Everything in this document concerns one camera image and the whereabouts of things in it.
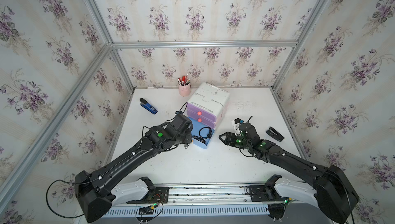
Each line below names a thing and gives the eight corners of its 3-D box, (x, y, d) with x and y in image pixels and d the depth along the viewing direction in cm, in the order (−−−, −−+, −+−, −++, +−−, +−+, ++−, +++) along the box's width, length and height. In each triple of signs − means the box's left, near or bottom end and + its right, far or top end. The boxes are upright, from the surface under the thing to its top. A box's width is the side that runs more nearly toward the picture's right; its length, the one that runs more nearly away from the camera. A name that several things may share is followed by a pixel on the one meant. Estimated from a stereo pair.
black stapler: (265, 132, 97) (266, 130, 95) (268, 128, 100) (270, 126, 98) (280, 143, 93) (282, 141, 91) (283, 138, 95) (285, 136, 93)
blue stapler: (140, 104, 113) (138, 100, 109) (143, 102, 115) (141, 97, 111) (155, 115, 107) (153, 110, 103) (158, 112, 108) (157, 107, 104)
